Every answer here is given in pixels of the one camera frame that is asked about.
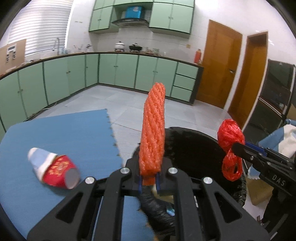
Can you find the red paper cup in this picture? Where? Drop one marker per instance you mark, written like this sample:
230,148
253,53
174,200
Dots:
62,173

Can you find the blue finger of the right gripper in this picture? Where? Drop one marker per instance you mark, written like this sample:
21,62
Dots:
248,154
255,147

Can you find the orange foam net sleeve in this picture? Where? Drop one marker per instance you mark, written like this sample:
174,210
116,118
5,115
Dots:
152,142

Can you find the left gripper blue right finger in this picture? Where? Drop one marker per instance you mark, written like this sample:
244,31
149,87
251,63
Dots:
158,182

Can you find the green upper kitchen cabinets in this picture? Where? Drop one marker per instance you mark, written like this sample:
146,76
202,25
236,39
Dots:
164,17

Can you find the range hood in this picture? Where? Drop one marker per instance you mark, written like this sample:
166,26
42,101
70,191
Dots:
131,22

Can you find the black appliance cabinet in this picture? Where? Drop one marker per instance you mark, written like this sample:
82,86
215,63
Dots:
273,102

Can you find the cardboard box with picture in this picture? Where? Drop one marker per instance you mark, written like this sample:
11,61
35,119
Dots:
12,55

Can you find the red knotted plastic bag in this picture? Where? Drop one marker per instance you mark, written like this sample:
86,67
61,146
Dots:
228,134

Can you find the white window blind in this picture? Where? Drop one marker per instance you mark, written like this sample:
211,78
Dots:
40,23

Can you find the blue white paper cup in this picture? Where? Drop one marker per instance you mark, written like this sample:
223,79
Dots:
40,160

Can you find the chrome sink faucet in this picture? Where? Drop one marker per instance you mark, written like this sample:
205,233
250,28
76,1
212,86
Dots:
56,46

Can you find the green lower kitchen cabinets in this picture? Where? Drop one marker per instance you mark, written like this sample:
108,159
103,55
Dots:
33,87

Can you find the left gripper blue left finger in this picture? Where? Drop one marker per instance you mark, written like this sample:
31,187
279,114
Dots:
139,182

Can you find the blue table mat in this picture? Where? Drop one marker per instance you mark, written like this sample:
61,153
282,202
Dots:
103,206

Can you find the blue box above hood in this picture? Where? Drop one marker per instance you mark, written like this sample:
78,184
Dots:
134,12

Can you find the black trash bag bin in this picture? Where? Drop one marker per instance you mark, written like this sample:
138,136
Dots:
198,155

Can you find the white cooking pot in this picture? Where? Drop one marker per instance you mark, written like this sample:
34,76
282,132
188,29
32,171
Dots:
119,47

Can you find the green kitchen cabinets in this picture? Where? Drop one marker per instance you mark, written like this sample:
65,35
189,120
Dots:
164,17
33,87

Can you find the red thermos flask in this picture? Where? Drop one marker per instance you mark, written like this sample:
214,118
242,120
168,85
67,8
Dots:
197,56

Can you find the wooden door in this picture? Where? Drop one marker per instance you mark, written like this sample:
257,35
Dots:
220,61
250,78

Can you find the black wok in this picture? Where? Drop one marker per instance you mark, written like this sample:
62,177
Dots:
135,48

